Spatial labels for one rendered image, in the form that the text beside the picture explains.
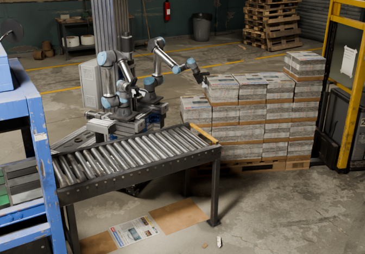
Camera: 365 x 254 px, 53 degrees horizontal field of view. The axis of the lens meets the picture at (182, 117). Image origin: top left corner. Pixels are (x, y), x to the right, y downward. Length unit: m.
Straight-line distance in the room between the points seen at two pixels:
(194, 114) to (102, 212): 1.31
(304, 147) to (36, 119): 3.02
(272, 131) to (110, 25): 2.01
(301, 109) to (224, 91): 0.88
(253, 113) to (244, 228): 1.19
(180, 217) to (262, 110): 1.38
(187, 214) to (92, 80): 1.63
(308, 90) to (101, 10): 2.23
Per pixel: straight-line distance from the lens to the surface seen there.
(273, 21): 9.92
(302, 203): 3.87
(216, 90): 3.67
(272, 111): 3.94
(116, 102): 3.46
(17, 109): 2.08
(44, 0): 9.68
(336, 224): 3.72
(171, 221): 3.48
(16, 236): 2.49
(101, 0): 3.62
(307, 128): 4.19
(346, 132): 4.21
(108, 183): 2.67
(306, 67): 3.92
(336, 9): 4.53
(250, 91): 3.77
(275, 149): 4.16
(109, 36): 3.61
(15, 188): 2.74
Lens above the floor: 2.22
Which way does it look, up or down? 24 degrees down
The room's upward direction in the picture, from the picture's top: straight up
